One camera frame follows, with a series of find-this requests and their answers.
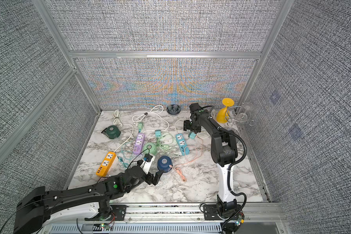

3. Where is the navy blue meat grinder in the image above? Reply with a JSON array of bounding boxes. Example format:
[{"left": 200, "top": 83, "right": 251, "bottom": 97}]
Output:
[{"left": 157, "top": 156, "right": 173, "bottom": 173}]

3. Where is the teal usb wall adapter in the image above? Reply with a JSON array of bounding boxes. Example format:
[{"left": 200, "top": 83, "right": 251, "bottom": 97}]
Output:
[{"left": 188, "top": 132, "right": 197, "bottom": 139}]

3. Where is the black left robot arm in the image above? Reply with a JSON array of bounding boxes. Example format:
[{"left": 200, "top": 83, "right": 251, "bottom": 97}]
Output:
[{"left": 13, "top": 165, "right": 164, "bottom": 234}]

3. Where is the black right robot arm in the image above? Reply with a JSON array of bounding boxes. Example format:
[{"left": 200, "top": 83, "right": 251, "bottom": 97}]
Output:
[{"left": 183, "top": 103, "right": 247, "bottom": 220}]

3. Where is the light green meat grinder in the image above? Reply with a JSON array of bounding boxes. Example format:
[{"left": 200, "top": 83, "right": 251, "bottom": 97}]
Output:
[{"left": 143, "top": 142, "right": 158, "bottom": 156}]

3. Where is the dark green meat grinder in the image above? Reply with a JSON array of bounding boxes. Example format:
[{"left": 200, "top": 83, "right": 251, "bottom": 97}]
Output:
[{"left": 101, "top": 125, "right": 121, "bottom": 139}]

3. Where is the teal power strip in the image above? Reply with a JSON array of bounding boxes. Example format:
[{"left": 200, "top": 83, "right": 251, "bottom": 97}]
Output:
[{"left": 175, "top": 134, "right": 190, "bottom": 156}]

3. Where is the black grinder blade lid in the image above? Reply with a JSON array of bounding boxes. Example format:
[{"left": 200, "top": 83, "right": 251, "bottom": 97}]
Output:
[{"left": 166, "top": 104, "right": 181, "bottom": 116}]

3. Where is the yellow plastic goblet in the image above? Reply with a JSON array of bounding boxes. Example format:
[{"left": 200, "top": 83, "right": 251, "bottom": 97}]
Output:
[{"left": 216, "top": 98, "right": 235, "bottom": 123}]

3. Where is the purple power strip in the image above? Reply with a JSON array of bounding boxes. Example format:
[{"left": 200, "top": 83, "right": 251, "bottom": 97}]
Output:
[{"left": 133, "top": 133, "right": 145, "bottom": 156}]

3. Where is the teal usb adapter middle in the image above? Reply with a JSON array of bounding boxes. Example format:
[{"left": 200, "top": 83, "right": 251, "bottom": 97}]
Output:
[{"left": 155, "top": 130, "right": 161, "bottom": 138}]

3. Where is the orange power strip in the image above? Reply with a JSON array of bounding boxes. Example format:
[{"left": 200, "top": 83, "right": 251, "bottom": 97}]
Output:
[{"left": 96, "top": 152, "right": 117, "bottom": 177}]

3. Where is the clear wine glass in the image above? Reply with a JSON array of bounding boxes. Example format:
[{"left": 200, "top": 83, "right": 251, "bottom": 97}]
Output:
[{"left": 236, "top": 113, "right": 249, "bottom": 124}]

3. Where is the white power cord right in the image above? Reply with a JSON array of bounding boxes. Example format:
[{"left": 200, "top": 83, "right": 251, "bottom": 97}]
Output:
[{"left": 174, "top": 109, "right": 217, "bottom": 138}]

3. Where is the white power cord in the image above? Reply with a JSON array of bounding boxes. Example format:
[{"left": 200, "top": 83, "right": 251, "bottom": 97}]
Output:
[
  {"left": 112, "top": 109, "right": 135, "bottom": 153},
  {"left": 131, "top": 105, "right": 170, "bottom": 132},
  {"left": 174, "top": 109, "right": 217, "bottom": 138}
]

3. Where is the light green charging cable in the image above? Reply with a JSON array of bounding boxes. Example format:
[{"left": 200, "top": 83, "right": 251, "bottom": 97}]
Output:
[{"left": 156, "top": 132, "right": 176, "bottom": 153}]

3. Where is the teal charging cable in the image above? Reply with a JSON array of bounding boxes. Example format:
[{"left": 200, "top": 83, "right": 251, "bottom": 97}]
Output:
[{"left": 116, "top": 149, "right": 144, "bottom": 170}]

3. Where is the white power cord middle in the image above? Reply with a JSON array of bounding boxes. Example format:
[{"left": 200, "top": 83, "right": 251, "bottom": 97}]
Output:
[{"left": 131, "top": 105, "right": 170, "bottom": 132}]

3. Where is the chrome wire glass rack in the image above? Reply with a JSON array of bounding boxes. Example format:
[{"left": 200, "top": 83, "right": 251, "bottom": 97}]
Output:
[{"left": 222, "top": 102, "right": 255, "bottom": 132}]

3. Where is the green usb wall adapter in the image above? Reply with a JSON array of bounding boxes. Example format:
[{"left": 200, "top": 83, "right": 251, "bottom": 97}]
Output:
[{"left": 137, "top": 122, "right": 143, "bottom": 132}]

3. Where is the white power cord left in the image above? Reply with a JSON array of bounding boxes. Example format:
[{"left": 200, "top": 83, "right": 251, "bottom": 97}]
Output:
[{"left": 112, "top": 109, "right": 135, "bottom": 153}]

